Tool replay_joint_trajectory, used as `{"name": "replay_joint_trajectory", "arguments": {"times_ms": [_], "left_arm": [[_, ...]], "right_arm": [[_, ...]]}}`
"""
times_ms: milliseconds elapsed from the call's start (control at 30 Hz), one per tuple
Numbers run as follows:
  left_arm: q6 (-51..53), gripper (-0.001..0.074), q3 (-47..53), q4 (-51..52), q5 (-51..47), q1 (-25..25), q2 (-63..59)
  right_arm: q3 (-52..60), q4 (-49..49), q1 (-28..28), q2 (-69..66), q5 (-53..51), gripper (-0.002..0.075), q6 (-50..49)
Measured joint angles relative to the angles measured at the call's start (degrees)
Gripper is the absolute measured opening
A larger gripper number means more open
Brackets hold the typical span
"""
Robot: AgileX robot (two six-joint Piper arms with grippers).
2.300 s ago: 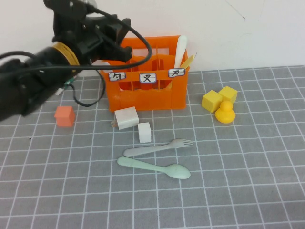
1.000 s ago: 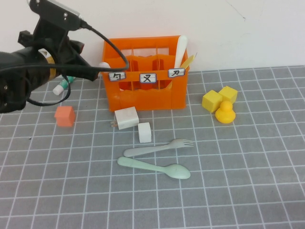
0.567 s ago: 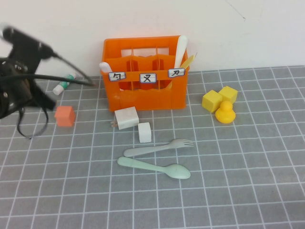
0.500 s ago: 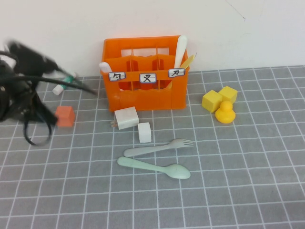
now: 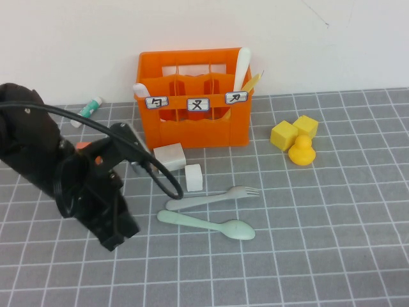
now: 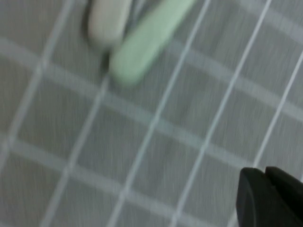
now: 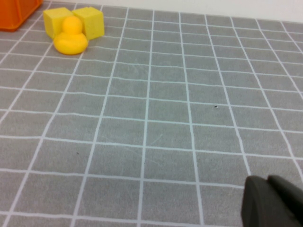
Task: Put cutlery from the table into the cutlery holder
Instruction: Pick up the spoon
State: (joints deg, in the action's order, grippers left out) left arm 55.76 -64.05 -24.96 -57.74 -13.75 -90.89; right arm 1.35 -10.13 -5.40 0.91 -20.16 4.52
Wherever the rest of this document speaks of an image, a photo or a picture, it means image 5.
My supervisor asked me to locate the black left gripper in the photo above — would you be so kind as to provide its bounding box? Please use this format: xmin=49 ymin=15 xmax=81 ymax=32
xmin=56 ymin=137 xmax=141 ymax=252

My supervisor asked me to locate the mint green plastic spoon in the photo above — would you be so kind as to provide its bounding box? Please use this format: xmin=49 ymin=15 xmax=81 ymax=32
xmin=156 ymin=209 xmax=256 ymax=240

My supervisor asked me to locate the orange plastic cutlery holder crate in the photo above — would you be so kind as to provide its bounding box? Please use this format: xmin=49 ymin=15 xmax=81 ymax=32
xmin=133 ymin=47 xmax=256 ymax=150

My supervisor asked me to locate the grey plastic fork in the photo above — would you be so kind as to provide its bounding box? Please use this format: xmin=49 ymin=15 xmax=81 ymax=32
xmin=165 ymin=185 xmax=261 ymax=211

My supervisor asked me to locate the white charger plug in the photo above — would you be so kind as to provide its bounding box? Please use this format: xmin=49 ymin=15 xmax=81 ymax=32
xmin=152 ymin=143 xmax=187 ymax=172

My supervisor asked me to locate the salmon orange toy block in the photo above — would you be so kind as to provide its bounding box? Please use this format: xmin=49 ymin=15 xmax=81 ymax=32
xmin=75 ymin=141 xmax=104 ymax=166

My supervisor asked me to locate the white cube block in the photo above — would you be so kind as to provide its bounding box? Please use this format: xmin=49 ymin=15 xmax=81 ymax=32
xmin=184 ymin=163 xmax=204 ymax=193

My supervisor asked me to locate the green and white glue stick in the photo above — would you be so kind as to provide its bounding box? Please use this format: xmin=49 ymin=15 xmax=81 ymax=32
xmin=68 ymin=95 xmax=104 ymax=129

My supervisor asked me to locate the paper label marked spoon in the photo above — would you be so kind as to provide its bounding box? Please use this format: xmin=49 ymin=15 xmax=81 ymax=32
xmin=145 ymin=96 xmax=169 ymax=110

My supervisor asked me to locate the paper label marked fork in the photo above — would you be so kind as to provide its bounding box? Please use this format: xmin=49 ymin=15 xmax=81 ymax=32
xmin=186 ymin=97 xmax=210 ymax=112

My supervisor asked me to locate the paper label marked knife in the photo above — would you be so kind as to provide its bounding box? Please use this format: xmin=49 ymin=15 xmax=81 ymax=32
xmin=224 ymin=91 xmax=249 ymax=105

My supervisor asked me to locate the yellow cube block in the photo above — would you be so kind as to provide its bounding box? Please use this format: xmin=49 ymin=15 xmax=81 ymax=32
xmin=293 ymin=115 xmax=320 ymax=139
xmin=270 ymin=120 xmax=300 ymax=152

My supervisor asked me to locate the yellow plastic knife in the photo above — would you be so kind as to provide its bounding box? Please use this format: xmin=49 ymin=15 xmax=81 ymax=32
xmin=242 ymin=70 xmax=265 ymax=92

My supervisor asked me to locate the yellow rubber duck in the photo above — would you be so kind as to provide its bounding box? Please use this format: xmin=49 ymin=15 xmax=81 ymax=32
xmin=288 ymin=134 xmax=316 ymax=166

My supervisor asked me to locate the grey grid tablecloth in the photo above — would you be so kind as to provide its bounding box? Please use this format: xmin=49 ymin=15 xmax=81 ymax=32
xmin=0 ymin=88 xmax=409 ymax=307

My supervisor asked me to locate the white plastic knife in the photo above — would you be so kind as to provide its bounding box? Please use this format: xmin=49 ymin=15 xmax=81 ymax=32
xmin=233 ymin=47 xmax=252 ymax=93

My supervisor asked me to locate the black cable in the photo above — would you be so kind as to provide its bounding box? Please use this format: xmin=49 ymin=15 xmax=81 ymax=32
xmin=0 ymin=101 xmax=185 ymax=201

